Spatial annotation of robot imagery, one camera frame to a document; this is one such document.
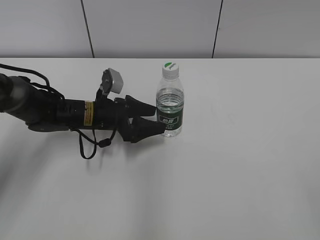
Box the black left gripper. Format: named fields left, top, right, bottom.
left=56, top=95, right=165, bottom=144

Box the clear water bottle green label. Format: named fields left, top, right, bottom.
left=155, top=74, right=185, bottom=138

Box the white green bottle cap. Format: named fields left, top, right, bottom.
left=162, top=62, right=180, bottom=80

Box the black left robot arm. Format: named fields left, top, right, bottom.
left=0, top=74, right=165, bottom=143

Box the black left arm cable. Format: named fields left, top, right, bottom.
left=0, top=63, right=118, bottom=160

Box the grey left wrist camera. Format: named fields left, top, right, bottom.
left=99, top=68, right=124, bottom=96

